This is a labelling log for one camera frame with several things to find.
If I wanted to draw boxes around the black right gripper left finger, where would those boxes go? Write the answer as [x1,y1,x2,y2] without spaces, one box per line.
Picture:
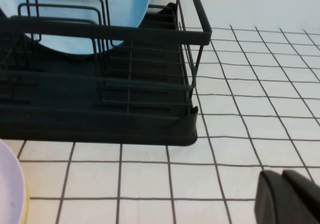
[254,170,305,224]

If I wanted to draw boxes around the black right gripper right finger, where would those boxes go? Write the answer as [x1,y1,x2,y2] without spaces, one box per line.
[282,169,320,224]

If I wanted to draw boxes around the light blue round plate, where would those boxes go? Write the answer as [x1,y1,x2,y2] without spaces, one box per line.
[0,0,153,60]

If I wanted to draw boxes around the yellow round plate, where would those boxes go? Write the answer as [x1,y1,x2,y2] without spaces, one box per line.
[21,176,31,224]

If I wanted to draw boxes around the pink round plate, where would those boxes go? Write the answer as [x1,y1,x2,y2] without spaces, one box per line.
[0,138,27,224]

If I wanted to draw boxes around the white grid pattern tablecloth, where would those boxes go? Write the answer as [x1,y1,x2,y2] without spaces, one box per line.
[0,25,320,224]

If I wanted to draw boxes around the black plastic drip tray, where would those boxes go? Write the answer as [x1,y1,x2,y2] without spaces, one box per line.
[0,3,199,146]

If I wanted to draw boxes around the black wire dish rack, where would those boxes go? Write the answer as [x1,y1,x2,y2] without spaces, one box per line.
[0,0,213,121]

